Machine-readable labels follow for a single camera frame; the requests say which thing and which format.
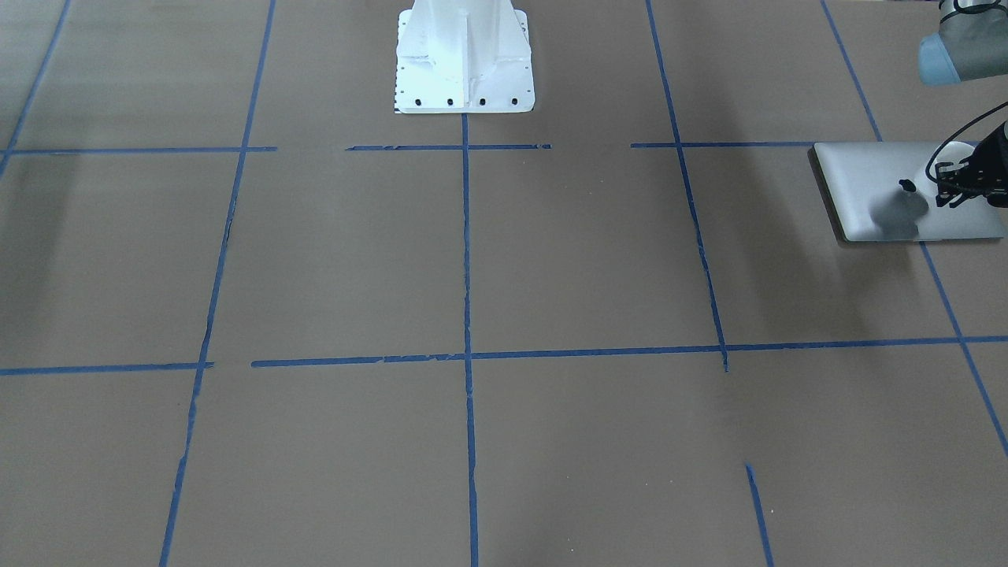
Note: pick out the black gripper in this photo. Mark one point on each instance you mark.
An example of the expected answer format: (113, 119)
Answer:
(994, 168)

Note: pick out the brown paper table cover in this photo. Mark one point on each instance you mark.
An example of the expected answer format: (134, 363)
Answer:
(251, 316)

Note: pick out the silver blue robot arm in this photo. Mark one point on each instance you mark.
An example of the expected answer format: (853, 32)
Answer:
(971, 44)

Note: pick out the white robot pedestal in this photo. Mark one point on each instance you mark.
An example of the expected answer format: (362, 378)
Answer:
(463, 57)

